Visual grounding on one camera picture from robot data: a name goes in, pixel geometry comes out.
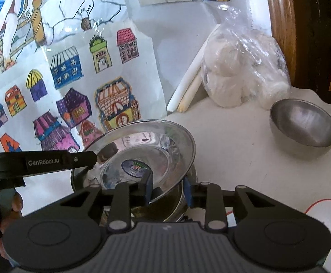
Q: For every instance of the steel bowl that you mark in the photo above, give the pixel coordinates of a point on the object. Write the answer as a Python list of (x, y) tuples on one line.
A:
[(301, 125)]

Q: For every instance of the drawing of figures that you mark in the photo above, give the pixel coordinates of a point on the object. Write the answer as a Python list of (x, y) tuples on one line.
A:
[(68, 5)]

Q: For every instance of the wooden frame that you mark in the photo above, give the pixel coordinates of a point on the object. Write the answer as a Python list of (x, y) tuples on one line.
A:
[(279, 20)]

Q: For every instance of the person's left hand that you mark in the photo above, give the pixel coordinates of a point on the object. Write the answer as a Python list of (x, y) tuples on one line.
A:
[(16, 203)]

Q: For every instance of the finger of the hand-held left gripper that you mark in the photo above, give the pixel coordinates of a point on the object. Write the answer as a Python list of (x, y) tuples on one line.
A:
[(84, 159)]

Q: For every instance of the cream candle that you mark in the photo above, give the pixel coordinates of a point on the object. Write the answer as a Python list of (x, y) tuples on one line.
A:
[(186, 99)]

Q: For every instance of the coloured houses drawing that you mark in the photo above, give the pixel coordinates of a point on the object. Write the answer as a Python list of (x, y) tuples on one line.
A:
[(68, 91)]

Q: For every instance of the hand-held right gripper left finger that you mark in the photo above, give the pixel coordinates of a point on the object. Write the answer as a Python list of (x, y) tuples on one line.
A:
[(149, 189)]

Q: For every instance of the white printed cloth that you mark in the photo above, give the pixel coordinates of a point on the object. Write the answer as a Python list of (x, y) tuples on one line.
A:
[(239, 153)]

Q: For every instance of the plain steel plate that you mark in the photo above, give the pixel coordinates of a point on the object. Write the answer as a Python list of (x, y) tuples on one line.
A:
[(172, 204)]

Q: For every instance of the clear plastic bag of white lumps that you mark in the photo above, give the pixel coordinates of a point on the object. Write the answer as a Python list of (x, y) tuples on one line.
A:
[(233, 62)]

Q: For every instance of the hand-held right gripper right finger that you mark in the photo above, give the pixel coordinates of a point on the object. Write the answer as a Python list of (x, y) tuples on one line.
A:
[(188, 194)]

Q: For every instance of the steel plate with round sticker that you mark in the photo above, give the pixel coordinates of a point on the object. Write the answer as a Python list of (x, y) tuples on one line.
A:
[(142, 148)]

